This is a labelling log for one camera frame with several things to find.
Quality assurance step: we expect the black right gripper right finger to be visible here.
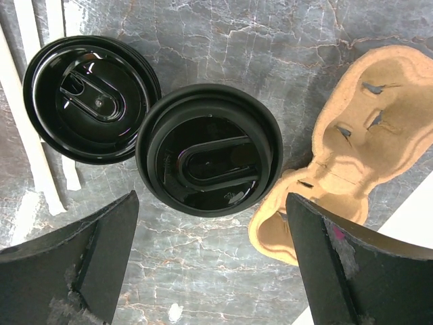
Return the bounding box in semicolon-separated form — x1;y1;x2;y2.
286;193;432;324

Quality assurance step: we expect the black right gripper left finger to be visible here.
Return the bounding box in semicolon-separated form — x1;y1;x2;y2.
1;191;139;324

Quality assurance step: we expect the black coffee cup lid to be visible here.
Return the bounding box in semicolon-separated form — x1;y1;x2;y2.
135;84;283;217

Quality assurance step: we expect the white wrapped straw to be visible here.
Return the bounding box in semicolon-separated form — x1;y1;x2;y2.
1;33;66;215
21;1;81;191

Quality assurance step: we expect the stack of black lids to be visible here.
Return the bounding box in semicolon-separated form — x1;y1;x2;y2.
22;35;162;165

